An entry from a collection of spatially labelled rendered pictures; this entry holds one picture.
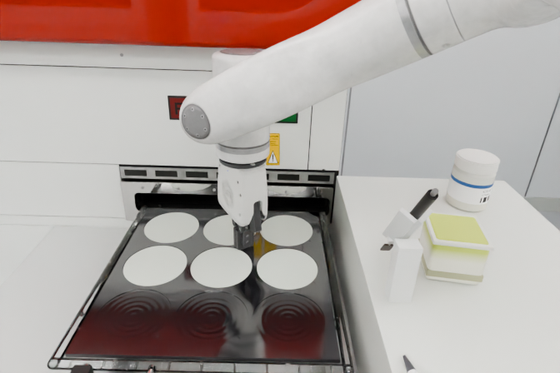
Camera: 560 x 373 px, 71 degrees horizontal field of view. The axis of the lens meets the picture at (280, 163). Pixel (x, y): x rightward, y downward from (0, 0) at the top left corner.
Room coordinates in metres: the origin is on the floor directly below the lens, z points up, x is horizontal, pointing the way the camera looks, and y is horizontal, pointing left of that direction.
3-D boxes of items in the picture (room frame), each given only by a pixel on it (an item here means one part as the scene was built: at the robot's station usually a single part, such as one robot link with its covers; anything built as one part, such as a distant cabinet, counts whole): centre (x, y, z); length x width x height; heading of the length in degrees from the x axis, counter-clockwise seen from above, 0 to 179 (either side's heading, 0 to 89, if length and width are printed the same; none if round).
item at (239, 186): (0.57, 0.06, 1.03); 0.10 x 0.07 x 0.11; 32
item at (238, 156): (0.57, 0.06, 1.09); 0.09 x 0.08 x 0.03; 32
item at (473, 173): (0.63, -0.35, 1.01); 0.07 x 0.07 x 0.10
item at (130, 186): (0.72, 0.11, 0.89); 0.44 x 0.02 x 0.10; 91
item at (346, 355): (0.51, -0.09, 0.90); 0.37 x 0.01 x 0.01; 1
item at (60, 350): (0.50, 0.27, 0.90); 0.37 x 0.01 x 0.01; 1
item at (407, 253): (0.40, -0.16, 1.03); 0.06 x 0.04 x 0.13; 1
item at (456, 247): (0.45, -0.24, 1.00); 0.07 x 0.07 x 0.07; 82
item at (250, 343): (0.51, 0.09, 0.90); 0.34 x 0.34 x 0.01; 1
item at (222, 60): (0.56, 0.06, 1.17); 0.09 x 0.08 x 0.13; 155
